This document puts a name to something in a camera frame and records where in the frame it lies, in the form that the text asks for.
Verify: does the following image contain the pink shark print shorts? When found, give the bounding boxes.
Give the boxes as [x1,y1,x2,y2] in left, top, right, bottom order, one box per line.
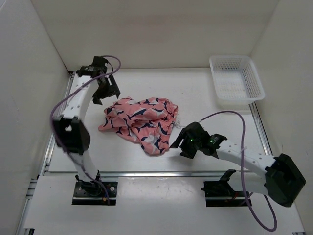
[98,97,179,156]

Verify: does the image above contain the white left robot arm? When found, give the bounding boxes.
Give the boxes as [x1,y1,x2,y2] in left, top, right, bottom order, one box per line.
[50,59,120,196]

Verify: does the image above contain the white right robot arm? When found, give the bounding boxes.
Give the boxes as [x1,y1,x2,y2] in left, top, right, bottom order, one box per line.
[170,122,306,207]

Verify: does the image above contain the white plastic mesh basket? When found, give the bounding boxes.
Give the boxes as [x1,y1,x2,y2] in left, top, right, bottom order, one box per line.
[209,55,265,106]

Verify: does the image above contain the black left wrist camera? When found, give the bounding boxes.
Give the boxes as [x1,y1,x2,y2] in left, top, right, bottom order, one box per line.
[91,56,109,70]

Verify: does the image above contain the aluminium table edge rail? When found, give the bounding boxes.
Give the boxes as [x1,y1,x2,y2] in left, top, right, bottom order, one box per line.
[35,170,226,180]

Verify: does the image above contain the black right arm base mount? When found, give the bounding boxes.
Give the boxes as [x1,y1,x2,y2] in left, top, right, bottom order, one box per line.
[201,169,247,207]

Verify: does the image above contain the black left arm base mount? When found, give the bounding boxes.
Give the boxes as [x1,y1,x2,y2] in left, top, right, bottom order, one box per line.
[72,175,118,206]

